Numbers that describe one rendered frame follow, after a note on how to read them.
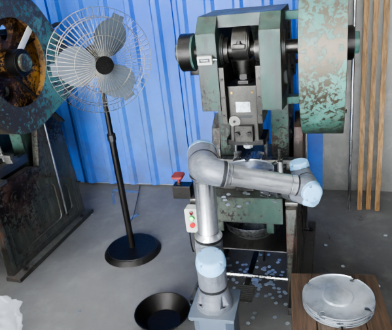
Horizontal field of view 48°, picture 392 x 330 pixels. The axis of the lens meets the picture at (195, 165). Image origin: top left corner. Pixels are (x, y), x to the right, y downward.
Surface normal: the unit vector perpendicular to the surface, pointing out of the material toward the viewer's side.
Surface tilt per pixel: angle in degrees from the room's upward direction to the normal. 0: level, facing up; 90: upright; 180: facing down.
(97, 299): 0
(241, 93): 90
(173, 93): 90
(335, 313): 0
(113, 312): 0
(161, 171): 90
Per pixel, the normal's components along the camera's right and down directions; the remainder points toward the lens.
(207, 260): -0.10, -0.86
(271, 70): -0.27, 0.40
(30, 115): 0.95, 0.03
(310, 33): -0.29, 0.18
